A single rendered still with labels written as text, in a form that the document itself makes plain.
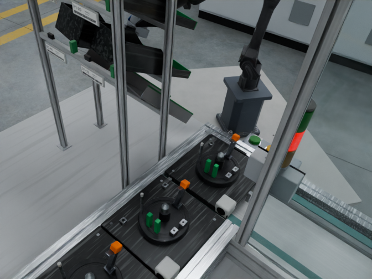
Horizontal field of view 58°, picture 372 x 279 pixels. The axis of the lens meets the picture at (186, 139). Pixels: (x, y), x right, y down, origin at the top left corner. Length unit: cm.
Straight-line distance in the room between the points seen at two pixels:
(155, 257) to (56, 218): 36
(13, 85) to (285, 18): 279
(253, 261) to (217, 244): 11
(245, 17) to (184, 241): 346
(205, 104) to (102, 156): 53
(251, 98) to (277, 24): 283
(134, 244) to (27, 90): 239
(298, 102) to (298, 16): 335
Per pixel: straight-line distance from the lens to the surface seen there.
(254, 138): 121
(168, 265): 86
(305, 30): 398
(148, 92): 97
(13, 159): 131
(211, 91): 158
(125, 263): 88
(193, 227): 94
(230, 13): 419
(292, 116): 63
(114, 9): 72
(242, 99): 123
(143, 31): 115
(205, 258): 92
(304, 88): 58
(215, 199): 100
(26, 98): 304
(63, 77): 323
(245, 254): 97
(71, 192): 116
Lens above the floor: 177
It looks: 44 degrees down
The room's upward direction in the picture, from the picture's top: 7 degrees clockwise
